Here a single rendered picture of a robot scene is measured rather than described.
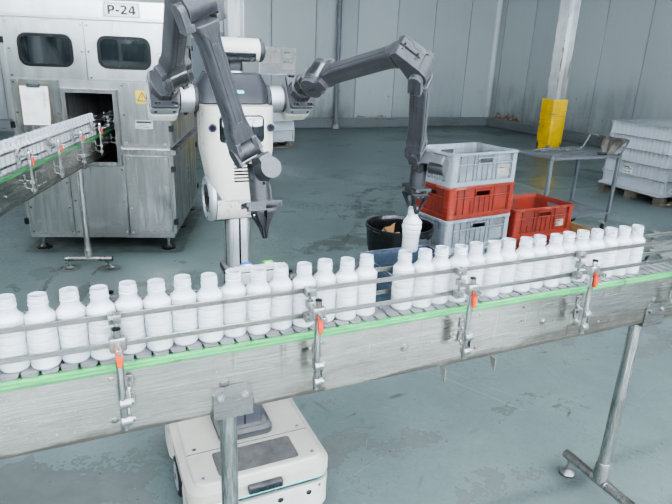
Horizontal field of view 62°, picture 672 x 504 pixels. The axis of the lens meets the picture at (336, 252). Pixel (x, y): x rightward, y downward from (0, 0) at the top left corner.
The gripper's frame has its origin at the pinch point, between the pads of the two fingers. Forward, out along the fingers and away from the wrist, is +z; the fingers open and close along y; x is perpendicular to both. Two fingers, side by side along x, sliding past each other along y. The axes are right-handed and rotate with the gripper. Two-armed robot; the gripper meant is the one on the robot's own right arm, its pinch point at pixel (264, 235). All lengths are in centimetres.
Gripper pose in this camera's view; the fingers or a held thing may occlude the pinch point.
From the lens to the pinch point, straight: 156.8
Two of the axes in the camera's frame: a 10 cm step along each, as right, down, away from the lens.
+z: 1.0, 9.9, 0.1
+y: 9.1, -1.0, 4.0
